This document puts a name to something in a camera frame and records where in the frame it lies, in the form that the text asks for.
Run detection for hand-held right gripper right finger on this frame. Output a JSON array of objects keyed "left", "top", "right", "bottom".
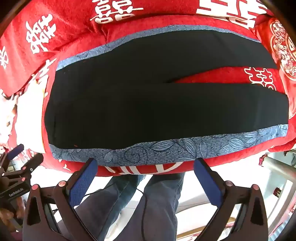
[{"left": 194, "top": 158, "right": 269, "bottom": 241}]

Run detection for red pillow with gold ornament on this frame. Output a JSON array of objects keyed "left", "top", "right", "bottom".
[{"left": 253, "top": 17, "right": 296, "bottom": 81}]

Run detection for person's left hand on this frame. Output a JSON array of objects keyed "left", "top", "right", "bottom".
[{"left": 0, "top": 200, "right": 26, "bottom": 232}]

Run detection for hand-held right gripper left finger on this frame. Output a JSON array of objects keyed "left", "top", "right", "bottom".
[{"left": 22, "top": 158, "right": 99, "bottom": 241}]

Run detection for metal rail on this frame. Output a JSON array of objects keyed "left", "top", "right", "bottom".
[{"left": 264, "top": 156, "right": 296, "bottom": 183}]

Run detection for red printed blanket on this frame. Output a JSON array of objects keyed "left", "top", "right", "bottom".
[{"left": 0, "top": 0, "right": 296, "bottom": 178}]

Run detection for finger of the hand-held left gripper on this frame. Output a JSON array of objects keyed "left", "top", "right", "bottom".
[
  {"left": 0, "top": 144, "right": 25, "bottom": 171},
  {"left": 20, "top": 153, "right": 44, "bottom": 180}
]

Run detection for person's legs in jeans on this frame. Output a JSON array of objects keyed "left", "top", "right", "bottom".
[{"left": 75, "top": 172, "right": 186, "bottom": 241}]

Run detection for black pants with blue trim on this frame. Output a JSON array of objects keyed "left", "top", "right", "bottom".
[{"left": 45, "top": 25, "right": 289, "bottom": 168}]

